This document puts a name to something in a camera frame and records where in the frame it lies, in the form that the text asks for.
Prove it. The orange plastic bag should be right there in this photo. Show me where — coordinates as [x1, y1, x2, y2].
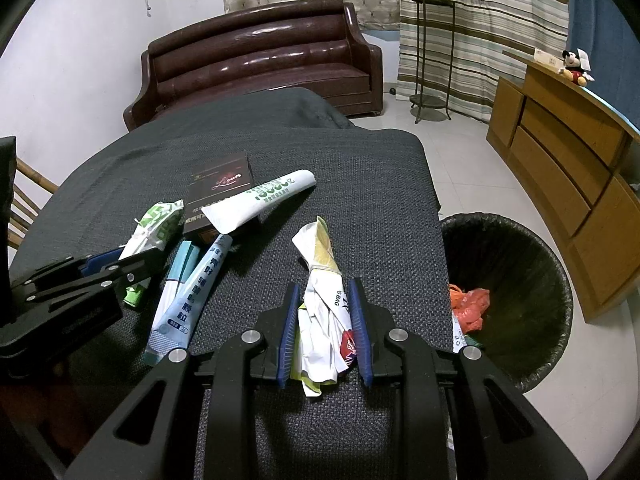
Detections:
[448, 284, 492, 336]

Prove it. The white toothpaste tube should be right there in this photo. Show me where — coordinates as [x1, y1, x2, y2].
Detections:
[201, 169, 317, 235]

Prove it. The striped curtain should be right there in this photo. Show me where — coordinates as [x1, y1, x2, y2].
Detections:
[397, 0, 571, 123]

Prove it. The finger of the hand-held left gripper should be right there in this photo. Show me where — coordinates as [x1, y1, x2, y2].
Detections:
[10, 249, 127, 302]
[30, 249, 169, 311]

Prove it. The light blue toothpaste tube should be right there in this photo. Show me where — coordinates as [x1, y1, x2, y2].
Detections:
[144, 234, 233, 366]

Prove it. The person's left forearm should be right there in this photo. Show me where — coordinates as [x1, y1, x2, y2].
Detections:
[0, 357, 71, 441]

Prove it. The bamboo chair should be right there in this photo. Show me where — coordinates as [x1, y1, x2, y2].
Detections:
[7, 156, 60, 251]

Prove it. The black upright panel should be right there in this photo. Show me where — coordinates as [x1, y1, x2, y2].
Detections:
[0, 135, 17, 251]

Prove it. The green and white packet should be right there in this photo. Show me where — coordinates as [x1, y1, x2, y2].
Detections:
[119, 199, 185, 308]

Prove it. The dark grey tablecloth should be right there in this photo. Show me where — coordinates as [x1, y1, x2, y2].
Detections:
[7, 87, 458, 480]

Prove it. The trash bin with black bag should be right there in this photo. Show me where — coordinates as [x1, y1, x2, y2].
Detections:
[440, 212, 573, 393]

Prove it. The white box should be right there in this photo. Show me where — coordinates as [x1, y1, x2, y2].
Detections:
[532, 49, 561, 72]

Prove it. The black metal plant stand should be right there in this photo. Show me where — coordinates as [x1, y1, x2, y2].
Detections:
[409, 0, 458, 123]

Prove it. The mouse plush toy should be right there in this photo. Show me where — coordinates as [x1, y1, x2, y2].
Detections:
[560, 49, 596, 87]

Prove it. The brown leather sofa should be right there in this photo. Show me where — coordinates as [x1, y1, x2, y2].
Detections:
[123, 0, 385, 133]

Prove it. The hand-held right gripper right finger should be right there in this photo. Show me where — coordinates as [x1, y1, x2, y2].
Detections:
[347, 277, 588, 480]

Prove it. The wooden cabinet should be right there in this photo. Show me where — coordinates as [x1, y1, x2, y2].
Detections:
[486, 50, 640, 325]

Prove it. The white printed paper scrap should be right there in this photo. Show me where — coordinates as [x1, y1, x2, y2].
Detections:
[452, 312, 468, 353]

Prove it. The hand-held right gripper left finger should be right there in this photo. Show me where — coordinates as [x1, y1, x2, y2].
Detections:
[65, 282, 303, 480]

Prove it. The blue curtain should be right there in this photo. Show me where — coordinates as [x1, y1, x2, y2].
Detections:
[565, 0, 640, 136]

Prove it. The white paper wrapper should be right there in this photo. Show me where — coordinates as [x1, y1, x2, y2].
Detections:
[291, 216, 357, 402]

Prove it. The light blue carton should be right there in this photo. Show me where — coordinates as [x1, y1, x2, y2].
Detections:
[162, 240, 201, 311]

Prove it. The dark brown cigarette box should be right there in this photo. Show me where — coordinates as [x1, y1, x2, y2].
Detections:
[182, 151, 261, 246]

